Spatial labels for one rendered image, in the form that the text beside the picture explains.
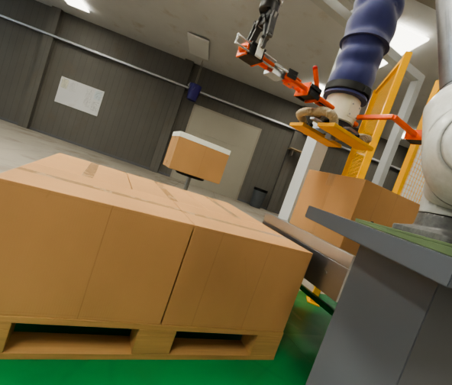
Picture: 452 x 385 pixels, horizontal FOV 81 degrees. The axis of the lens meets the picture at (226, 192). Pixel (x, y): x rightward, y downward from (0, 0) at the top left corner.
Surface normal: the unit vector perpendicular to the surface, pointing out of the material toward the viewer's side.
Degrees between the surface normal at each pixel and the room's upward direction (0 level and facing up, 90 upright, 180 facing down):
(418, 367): 90
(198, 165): 90
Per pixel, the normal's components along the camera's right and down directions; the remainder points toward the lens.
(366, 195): 0.39, 0.20
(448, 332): 0.09, 0.10
